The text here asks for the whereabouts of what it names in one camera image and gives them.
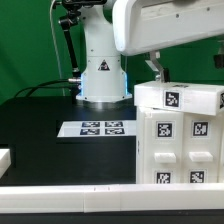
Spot white cabinet body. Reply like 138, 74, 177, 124
136, 107, 224, 184

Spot white cabinet door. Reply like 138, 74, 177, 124
182, 114, 222, 184
148, 113, 183, 184

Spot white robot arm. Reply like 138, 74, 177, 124
77, 0, 224, 103

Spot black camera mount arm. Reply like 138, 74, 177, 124
53, 0, 107, 78

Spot white cable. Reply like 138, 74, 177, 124
49, 0, 66, 97

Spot white U-shaped obstacle frame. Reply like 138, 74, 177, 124
0, 148, 224, 214

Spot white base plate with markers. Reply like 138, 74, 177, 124
58, 120, 136, 138

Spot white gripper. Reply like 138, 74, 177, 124
112, 0, 224, 83

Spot white cabinet top block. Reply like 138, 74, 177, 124
134, 81, 224, 116

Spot black cables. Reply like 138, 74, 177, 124
13, 77, 82, 98

